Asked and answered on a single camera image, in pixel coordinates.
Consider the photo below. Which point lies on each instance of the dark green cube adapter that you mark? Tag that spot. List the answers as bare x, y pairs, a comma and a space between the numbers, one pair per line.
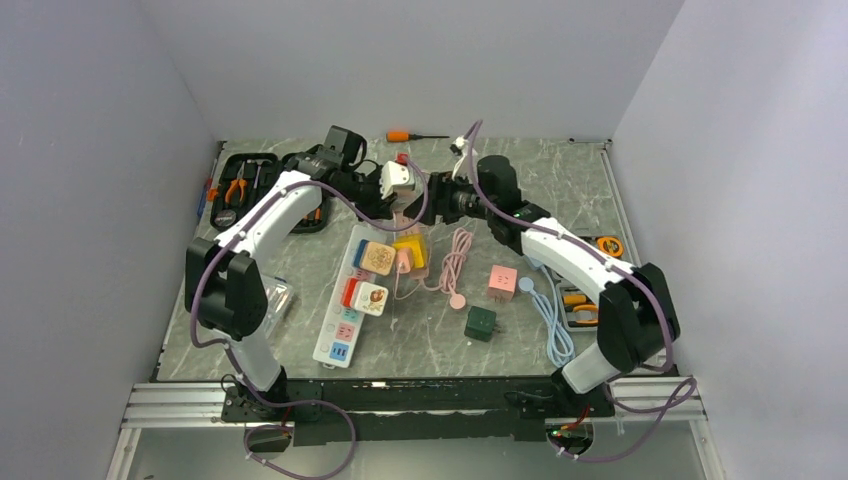
480, 324

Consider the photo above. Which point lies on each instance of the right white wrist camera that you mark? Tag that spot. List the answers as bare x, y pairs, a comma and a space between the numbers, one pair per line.
460, 149

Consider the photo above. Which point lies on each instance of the black tool case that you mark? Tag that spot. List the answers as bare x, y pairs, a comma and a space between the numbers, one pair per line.
246, 178

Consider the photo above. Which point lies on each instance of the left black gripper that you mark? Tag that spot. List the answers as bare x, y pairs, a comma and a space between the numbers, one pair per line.
379, 208

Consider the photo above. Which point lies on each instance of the black base bar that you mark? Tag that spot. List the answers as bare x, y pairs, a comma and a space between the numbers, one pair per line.
337, 425

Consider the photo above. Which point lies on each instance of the blue red pen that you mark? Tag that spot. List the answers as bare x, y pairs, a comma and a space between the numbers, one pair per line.
203, 197

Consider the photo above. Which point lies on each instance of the clear plastic screw box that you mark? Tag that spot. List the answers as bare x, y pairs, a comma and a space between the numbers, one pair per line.
280, 296

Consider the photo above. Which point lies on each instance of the aluminium rail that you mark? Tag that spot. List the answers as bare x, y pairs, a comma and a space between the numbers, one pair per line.
199, 405

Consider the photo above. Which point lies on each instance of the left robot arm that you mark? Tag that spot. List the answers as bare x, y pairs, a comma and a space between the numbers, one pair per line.
224, 292

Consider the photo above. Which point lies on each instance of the orange handled screwdriver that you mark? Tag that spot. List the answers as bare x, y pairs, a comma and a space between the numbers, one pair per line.
405, 136

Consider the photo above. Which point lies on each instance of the pink cube socket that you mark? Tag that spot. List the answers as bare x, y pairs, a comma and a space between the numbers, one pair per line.
502, 283

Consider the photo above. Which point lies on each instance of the yellow cube adapter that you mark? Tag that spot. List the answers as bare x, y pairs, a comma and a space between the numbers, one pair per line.
411, 253

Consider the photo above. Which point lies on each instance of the red cube adapter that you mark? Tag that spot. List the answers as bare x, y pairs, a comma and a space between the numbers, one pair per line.
348, 292

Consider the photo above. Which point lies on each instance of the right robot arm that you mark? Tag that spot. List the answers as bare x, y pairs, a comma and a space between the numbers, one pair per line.
636, 315

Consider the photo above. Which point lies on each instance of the wooden beige cube adapter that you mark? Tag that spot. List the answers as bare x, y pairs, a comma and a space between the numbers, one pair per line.
377, 258

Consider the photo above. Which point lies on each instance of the blue cube adapter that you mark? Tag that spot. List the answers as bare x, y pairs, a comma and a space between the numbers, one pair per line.
360, 253

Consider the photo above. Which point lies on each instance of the white power strip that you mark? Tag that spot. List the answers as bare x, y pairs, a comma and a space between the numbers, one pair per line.
341, 327

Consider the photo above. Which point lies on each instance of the pink power strip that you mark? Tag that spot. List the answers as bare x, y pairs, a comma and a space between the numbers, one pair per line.
408, 227

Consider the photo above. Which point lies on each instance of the white cube adapter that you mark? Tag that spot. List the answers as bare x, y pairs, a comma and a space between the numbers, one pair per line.
369, 299

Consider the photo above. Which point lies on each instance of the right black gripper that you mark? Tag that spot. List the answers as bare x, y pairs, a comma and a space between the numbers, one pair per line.
440, 194

